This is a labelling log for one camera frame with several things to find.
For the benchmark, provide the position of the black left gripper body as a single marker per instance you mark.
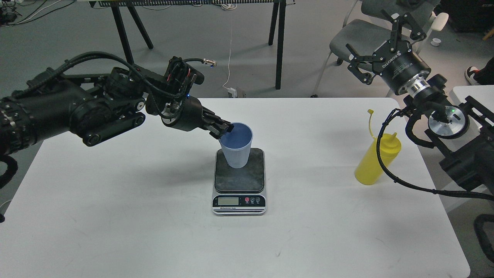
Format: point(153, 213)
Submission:
point(193, 115)

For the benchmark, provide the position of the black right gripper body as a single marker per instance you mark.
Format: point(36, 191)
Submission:
point(398, 67)

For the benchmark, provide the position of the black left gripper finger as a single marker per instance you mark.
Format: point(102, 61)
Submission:
point(215, 123)
point(217, 132)

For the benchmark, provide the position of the blue plastic cup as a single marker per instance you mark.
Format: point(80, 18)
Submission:
point(236, 145)

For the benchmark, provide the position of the yellow squeeze bottle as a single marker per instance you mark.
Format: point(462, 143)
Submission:
point(369, 170)

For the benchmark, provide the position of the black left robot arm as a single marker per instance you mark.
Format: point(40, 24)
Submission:
point(97, 96)

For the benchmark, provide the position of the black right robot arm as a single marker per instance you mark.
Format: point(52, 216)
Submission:
point(463, 133)

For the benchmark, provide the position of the digital kitchen scale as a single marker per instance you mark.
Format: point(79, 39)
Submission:
point(240, 191)

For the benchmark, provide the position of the small white spool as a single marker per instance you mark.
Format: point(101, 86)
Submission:
point(435, 41)

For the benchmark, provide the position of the grey office chair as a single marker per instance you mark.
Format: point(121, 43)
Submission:
point(366, 37)

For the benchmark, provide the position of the person's shoe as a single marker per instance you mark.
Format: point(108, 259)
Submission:
point(469, 75)

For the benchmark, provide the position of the black trestle table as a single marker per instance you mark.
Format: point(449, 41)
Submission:
point(277, 25)

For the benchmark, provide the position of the white charger with cable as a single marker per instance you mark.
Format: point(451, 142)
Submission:
point(232, 92)

